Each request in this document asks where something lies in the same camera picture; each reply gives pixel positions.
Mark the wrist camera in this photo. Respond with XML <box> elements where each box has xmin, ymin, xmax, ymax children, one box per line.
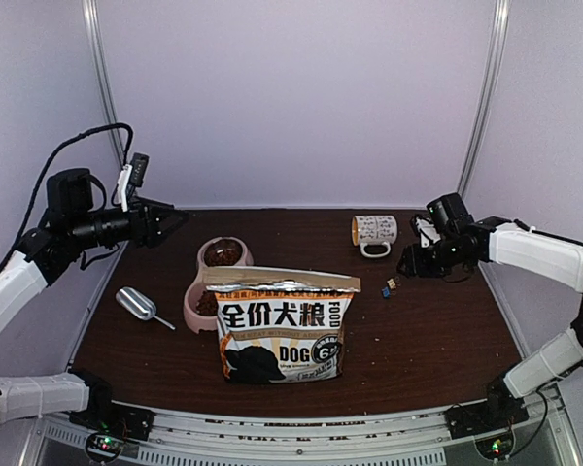
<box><xmin>116</xmin><ymin>152</ymin><xmax>150</xmax><ymax>212</ymax></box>
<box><xmin>410</xmin><ymin>214</ymin><xmax>441</xmax><ymax>249</ymax></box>

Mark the left aluminium frame post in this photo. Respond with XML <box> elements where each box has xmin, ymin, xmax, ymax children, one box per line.
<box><xmin>81</xmin><ymin>0</ymin><xmax>127</xmax><ymax>166</ymax></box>

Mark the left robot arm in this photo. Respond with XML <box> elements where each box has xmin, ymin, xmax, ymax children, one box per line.
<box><xmin>0</xmin><ymin>168</ymin><xmax>189</xmax><ymax>431</ymax></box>

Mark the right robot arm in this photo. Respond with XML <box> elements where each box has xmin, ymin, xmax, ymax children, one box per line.
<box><xmin>396</xmin><ymin>193</ymin><xmax>583</xmax><ymax>429</ymax></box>

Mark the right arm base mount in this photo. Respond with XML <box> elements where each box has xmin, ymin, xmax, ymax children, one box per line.
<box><xmin>444</xmin><ymin>377</ymin><xmax>530</xmax><ymax>462</ymax></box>

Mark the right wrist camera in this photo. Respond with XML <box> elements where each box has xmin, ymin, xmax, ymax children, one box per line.
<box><xmin>410</xmin><ymin>214</ymin><xmax>441</xmax><ymax>249</ymax></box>

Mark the steel bowl insert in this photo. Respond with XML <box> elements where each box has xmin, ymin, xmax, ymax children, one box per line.
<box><xmin>203</xmin><ymin>239</ymin><xmax>244</xmax><ymax>267</ymax></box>

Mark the metal scoop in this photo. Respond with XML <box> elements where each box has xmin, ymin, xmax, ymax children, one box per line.
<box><xmin>115</xmin><ymin>286</ymin><xmax>176</xmax><ymax>331</ymax></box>

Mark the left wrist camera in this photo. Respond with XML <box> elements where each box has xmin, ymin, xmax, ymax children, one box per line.
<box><xmin>116</xmin><ymin>152</ymin><xmax>150</xmax><ymax>212</ymax></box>

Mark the aluminium frame post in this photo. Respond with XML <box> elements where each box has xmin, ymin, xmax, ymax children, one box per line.
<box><xmin>81</xmin><ymin>0</ymin><xmax>127</xmax><ymax>166</ymax></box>
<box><xmin>457</xmin><ymin>0</ymin><xmax>511</xmax><ymax>197</ymax></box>

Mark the dog food kibble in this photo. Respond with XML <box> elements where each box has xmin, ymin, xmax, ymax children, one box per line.
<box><xmin>204</xmin><ymin>247</ymin><xmax>242</xmax><ymax>267</ymax></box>

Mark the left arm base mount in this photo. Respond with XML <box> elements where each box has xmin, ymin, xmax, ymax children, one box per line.
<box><xmin>68</xmin><ymin>369</ymin><xmax>154</xmax><ymax>465</ymax></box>

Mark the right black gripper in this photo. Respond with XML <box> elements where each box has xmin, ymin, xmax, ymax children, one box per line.
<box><xmin>396</xmin><ymin>234</ymin><xmax>470</xmax><ymax>279</ymax></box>

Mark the right aluminium frame post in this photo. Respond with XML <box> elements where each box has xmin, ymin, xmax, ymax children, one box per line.
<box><xmin>457</xmin><ymin>0</ymin><xmax>511</xmax><ymax>197</ymax></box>

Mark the pink double pet bowl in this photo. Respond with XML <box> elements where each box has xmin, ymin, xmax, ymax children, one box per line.
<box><xmin>183</xmin><ymin>236</ymin><xmax>255</xmax><ymax>336</ymax></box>

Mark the front aluminium rail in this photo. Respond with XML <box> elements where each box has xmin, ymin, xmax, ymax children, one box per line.
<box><xmin>28</xmin><ymin>397</ymin><xmax>572</xmax><ymax>466</ymax></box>

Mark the left black braided cable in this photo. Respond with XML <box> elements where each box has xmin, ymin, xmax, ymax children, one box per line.
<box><xmin>0</xmin><ymin>123</ymin><xmax>135</xmax><ymax>287</ymax></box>

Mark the dog food bag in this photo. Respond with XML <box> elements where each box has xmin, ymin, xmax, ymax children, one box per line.
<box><xmin>203</xmin><ymin>266</ymin><xmax>361</xmax><ymax>385</ymax></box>

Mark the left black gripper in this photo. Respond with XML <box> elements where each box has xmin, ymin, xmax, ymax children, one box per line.
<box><xmin>68</xmin><ymin>195</ymin><xmax>189</xmax><ymax>250</ymax></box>

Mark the patterned ceramic mug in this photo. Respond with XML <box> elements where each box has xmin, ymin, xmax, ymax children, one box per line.
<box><xmin>351</xmin><ymin>215</ymin><xmax>398</xmax><ymax>259</ymax></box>

